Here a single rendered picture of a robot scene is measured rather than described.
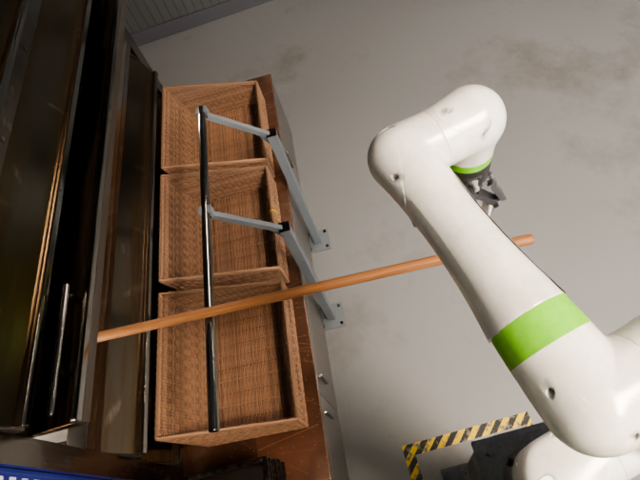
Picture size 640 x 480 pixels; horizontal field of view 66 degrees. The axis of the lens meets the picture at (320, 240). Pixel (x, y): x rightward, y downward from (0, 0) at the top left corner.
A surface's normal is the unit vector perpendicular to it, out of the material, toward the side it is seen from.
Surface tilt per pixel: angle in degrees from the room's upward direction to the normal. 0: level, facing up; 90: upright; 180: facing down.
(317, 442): 0
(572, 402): 36
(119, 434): 70
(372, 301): 0
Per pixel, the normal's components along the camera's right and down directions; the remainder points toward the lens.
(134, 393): 0.84, -0.39
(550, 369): -0.63, -0.12
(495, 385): -0.21, -0.48
